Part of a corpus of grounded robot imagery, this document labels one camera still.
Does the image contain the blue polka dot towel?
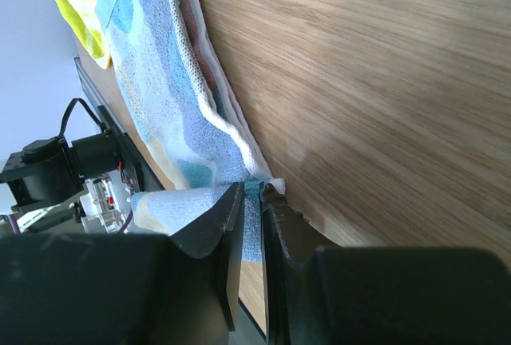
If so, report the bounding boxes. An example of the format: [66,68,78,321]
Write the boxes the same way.
[95,0,285,263]

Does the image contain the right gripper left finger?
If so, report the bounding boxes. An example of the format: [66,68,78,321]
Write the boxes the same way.
[1,183,244,344]

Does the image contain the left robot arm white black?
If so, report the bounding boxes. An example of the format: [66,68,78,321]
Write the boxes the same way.
[1,129,144,234]

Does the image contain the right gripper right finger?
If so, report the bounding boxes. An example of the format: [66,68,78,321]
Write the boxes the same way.
[259,184,510,344]

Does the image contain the yellow green patterned towel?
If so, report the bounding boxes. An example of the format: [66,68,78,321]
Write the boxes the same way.
[55,0,111,69]

